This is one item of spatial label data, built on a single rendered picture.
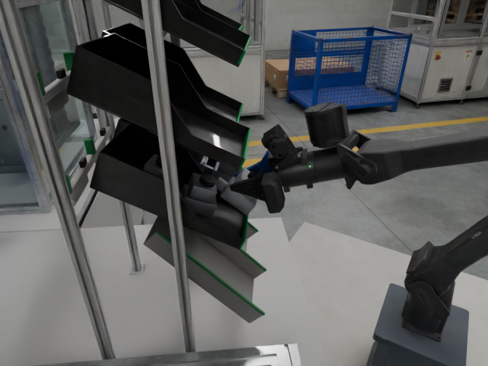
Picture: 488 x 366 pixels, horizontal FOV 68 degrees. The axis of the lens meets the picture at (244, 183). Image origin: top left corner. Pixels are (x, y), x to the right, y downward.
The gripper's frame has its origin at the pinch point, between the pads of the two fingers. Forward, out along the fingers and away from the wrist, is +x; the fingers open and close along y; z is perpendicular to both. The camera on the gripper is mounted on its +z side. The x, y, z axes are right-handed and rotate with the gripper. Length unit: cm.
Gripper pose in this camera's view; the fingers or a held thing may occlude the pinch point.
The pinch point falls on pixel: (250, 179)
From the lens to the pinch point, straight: 67.7
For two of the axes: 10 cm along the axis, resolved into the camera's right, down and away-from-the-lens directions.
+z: -2.7, -8.8, -3.8
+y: -1.8, 4.4, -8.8
